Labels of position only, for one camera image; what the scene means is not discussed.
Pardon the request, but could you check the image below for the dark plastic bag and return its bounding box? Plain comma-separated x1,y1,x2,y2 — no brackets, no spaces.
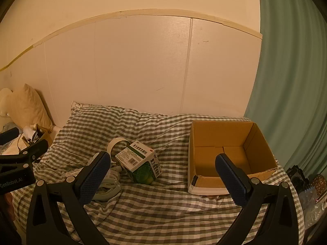
286,165,306,192

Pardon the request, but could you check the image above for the green curtain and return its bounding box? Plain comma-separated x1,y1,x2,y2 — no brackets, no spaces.
243,0,327,176

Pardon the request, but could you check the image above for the cream pillow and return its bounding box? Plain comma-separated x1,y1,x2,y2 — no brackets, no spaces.
9,83,54,133

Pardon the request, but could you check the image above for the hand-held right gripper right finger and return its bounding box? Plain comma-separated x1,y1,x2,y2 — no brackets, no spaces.
215,154,299,245

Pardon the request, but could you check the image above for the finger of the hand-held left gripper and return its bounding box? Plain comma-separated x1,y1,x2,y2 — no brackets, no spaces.
0,127,20,146
0,139,49,170

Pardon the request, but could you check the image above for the small brown box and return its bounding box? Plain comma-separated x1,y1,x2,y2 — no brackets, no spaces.
36,124,54,147

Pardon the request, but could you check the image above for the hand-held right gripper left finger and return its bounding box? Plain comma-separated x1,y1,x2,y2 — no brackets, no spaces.
26,151,111,245

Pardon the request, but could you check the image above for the blue cloth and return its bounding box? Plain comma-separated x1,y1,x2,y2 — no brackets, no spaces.
2,122,17,133

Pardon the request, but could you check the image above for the white tape roll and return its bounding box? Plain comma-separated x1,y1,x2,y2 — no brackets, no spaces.
107,137,131,156

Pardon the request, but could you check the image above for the clear plastic bag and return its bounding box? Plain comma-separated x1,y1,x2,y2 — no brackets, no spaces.
298,175,325,226

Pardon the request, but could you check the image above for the green and white medicine box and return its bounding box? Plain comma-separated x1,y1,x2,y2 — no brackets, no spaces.
115,140,162,185

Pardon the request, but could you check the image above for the white crumpled cloth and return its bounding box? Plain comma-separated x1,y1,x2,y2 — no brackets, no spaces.
22,125,39,141

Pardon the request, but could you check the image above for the grey checkered blanket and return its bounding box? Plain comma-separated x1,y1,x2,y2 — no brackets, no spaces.
11,105,306,245

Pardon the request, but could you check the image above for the brown cardboard box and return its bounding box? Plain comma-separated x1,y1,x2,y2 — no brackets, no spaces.
188,120,278,196

